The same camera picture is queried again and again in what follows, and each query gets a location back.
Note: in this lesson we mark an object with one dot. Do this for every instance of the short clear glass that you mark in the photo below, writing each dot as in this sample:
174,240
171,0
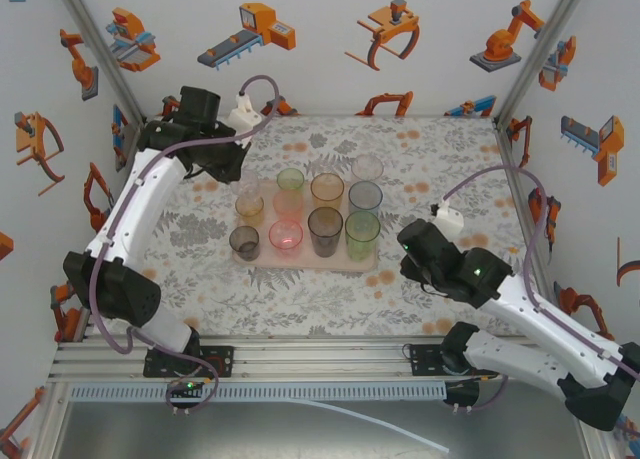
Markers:
251,186

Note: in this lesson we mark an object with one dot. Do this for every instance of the short orange glass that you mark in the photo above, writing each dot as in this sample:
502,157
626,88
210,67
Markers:
250,210

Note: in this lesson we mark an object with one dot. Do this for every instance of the short green glass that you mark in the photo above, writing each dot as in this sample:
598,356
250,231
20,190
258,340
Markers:
290,179

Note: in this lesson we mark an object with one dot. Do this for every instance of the short salmon glass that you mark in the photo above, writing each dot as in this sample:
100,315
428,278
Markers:
287,204

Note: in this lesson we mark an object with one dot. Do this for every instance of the short dark grey glass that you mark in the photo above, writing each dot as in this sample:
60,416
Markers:
245,243

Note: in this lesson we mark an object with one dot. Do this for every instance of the short pink glass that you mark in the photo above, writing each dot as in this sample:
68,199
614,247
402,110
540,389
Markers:
285,239

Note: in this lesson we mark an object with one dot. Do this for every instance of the tall orange glass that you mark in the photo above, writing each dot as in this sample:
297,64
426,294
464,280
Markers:
327,191

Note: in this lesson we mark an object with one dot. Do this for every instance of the tall green glass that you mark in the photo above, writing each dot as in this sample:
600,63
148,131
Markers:
362,234

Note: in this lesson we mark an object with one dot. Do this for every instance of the tall dark grey glass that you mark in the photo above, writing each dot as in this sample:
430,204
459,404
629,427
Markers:
325,229

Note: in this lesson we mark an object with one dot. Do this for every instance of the tall blue glass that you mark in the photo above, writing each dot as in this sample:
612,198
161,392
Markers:
365,196

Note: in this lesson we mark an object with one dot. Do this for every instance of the pink plastic tray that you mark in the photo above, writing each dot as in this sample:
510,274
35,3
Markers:
300,263

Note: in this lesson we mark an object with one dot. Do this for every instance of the tall clear glass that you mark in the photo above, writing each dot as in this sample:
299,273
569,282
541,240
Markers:
367,166

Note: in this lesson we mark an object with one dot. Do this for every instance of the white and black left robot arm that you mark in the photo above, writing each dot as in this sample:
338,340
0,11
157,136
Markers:
135,204

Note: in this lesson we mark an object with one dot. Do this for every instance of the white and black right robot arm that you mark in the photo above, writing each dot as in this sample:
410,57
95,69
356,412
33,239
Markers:
550,324

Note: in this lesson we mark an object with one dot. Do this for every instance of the floral tablecloth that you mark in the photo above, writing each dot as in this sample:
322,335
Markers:
340,304

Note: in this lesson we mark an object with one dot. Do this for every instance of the black connector housing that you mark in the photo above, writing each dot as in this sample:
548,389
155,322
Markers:
462,394

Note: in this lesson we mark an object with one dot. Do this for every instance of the white plastic tube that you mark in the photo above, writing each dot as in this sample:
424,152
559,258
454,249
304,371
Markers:
400,428

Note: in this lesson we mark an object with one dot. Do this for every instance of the black board with green light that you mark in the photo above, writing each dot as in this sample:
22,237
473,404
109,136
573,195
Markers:
187,386

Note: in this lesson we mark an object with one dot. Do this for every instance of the grey metal sheet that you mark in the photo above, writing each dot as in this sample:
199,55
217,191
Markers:
250,434

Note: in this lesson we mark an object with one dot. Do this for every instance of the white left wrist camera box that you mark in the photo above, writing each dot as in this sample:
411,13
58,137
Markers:
245,116

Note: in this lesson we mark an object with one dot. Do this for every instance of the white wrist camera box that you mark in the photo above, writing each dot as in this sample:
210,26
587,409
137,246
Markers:
245,116
450,221

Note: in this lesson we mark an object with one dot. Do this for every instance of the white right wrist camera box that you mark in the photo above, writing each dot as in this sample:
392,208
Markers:
450,221

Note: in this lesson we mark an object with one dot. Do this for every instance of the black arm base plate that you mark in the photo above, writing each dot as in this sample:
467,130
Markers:
220,361
425,361

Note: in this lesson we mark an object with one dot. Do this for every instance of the aluminium table side rail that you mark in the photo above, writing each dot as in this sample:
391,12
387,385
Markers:
522,199

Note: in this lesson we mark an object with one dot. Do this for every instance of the aluminium frame post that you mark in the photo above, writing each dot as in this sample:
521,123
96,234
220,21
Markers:
102,49
542,49

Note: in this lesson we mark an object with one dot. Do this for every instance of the wide aluminium frame rail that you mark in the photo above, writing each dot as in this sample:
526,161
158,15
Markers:
320,364

